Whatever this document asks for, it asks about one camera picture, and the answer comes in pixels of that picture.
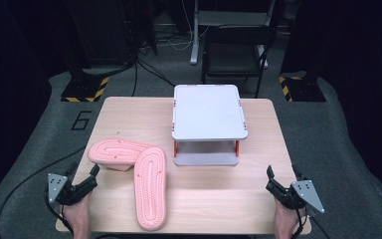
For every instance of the black equipment cabinet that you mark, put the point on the black equipment cabinet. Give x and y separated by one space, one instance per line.
102 33

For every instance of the white shoe rack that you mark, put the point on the white shoe rack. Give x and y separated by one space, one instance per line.
209 113

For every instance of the person's right hand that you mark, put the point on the person's right hand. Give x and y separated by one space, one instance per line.
286 219

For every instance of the person's left hand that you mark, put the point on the person's left hand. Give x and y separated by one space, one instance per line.
79 214

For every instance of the black folding chair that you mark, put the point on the black folding chair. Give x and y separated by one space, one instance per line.
232 59

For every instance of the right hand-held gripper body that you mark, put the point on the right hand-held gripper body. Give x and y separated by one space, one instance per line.
306 194

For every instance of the white desk frame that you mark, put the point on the white desk frame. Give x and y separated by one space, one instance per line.
195 40

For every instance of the pink slipper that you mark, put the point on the pink slipper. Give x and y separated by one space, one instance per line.
116 151
150 192

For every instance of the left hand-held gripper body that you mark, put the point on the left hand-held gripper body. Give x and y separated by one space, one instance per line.
57 186

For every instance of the black yellow striped stand base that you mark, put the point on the black yellow striped stand base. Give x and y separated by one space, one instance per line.
84 89
303 91

